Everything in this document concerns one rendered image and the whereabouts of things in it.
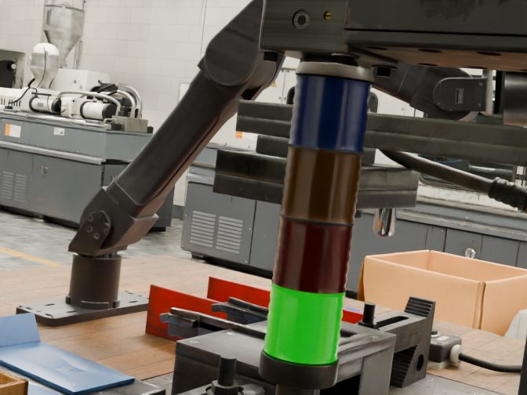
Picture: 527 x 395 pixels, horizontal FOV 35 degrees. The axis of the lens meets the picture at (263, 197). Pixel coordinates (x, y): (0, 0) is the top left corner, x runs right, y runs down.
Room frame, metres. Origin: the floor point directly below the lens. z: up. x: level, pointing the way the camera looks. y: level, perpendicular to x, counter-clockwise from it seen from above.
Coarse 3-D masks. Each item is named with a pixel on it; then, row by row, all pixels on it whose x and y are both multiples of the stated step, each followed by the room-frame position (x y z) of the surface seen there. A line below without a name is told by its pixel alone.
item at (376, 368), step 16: (384, 352) 0.74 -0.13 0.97; (176, 368) 0.65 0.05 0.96; (192, 368) 0.64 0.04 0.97; (208, 368) 0.63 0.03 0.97; (352, 368) 0.69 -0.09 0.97; (368, 368) 0.72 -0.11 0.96; (384, 368) 0.75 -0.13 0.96; (176, 384) 0.65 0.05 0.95; (192, 384) 0.64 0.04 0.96; (208, 384) 0.63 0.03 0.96; (256, 384) 0.61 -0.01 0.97; (336, 384) 0.72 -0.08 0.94; (352, 384) 0.71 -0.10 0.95; (368, 384) 0.72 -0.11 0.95; (384, 384) 0.75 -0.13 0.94
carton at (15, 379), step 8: (0, 376) 0.57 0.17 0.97; (8, 376) 0.57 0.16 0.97; (16, 376) 0.57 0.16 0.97; (0, 384) 0.57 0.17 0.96; (8, 384) 0.55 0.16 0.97; (16, 384) 0.55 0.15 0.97; (24, 384) 0.56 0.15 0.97; (0, 392) 0.54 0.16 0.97; (8, 392) 0.55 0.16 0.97; (16, 392) 0.55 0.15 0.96; (24, 392) 0.56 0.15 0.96
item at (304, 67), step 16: (304, 64) 0.41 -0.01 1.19; (320, 64) 0.40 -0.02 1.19; (336, 64) 0.40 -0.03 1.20; (352, 80) 0.41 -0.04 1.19; (368, 80) 0.40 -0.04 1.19; (272, 368) 0.40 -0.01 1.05; (288, 368) 0.40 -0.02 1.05; (304, 368) 0.40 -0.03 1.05; (320, 368) 0.40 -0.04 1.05; (336, 368) 0.41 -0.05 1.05; (288, 384) 0.40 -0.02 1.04; (304, 384) 0.40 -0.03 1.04; (320, 384) 0.40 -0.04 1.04
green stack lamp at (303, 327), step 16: (272, 288) 0.41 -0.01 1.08; (272, 304) 0.41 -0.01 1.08; (288, 304) 0.40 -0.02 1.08; (304, 304) 0.40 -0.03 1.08; (320, 304) 0.40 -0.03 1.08; (336, 304) 0.40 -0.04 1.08; (272, 320) 0.41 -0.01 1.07; (288, 320) 0.40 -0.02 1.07; (304, 320) 0.40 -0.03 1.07; (320, 320) 0.40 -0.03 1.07; (336, 320) 0.40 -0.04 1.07; (272, 336) 0.41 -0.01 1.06; (288, 336) 0.40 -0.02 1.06; (304, 336) 0.40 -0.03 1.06; (320, 336) 0.40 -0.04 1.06; (336, 336) 0.41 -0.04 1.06; (272, 352) 0.40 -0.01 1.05; (288, 352) 0.40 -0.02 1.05; (304, 352) 0.40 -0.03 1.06; (320, 352) 0.40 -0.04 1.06; (336, 352) 0.41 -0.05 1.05
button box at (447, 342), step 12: (432, 336) 1.00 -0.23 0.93; (444, 336) 1.02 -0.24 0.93; (456, 336) 1.02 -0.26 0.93; (432, 348) 0.98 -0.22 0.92; (444, 348) 0.98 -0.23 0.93; (456, 348) 0.99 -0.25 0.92; (432, 360) 0.98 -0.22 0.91; (444, 360) 0.98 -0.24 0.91; (456, 360) 0.99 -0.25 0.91; (468, 360) 0.98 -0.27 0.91; (480, 360) 0.98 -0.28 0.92
